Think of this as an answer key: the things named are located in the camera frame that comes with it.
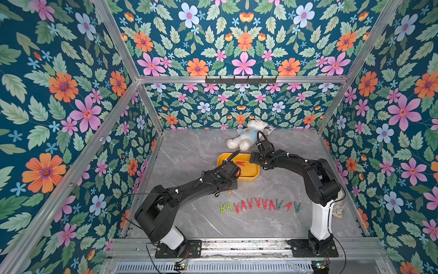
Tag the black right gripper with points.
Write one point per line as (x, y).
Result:
(265, 149)

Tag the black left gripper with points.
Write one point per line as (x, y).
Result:
(234, 184)

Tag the yellow plastic storage box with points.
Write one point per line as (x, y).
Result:
(239, 166)

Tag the red clothespin placed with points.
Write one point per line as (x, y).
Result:
(243, 206)
(288, 206)
(237, 207)
(258, 202)
(250, 203)
(265, 203)
(272, 206)

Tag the teal clothespin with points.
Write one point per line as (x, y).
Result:
(297, 206)
(279, 204)

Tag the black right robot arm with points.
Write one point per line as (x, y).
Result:
(321, 185)

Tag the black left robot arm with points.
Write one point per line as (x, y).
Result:
(157, 213)

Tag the white plush teddy bear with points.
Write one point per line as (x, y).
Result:
(247, 137)

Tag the flag print pouch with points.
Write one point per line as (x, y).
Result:
(338, 209)

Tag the white vent grille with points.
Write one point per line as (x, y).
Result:
(215, 267)

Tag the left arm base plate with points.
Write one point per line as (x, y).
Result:
(189, 248)

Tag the black hook rail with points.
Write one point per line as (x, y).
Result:
(229, 80)

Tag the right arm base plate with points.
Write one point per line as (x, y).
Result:
(311, 248)

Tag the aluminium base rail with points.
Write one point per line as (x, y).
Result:
(350, 248)

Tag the aluminium corner post right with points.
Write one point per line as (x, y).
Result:
(379, 27)

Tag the aluminium corner post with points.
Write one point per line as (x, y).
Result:
(107, 17)
(379, 27)

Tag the aluminium corner post left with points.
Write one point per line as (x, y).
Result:
(107, 17)

